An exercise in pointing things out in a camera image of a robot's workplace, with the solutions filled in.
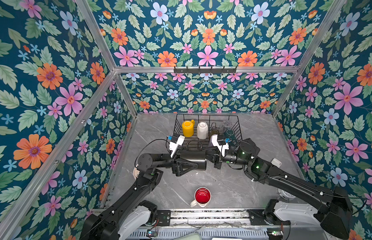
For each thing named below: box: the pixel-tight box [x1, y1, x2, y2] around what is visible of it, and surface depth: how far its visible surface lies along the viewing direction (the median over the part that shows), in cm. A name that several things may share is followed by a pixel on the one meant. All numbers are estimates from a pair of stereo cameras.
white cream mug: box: [196, 121, 209, 140], surface depth 98 cm
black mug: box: [180, 139, 207, 171], surface depth 57 cm
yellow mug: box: [182, 119, 195, 138], surface depth 101 cm
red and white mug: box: [190, 186, 212, 208], surface depth 75 cm
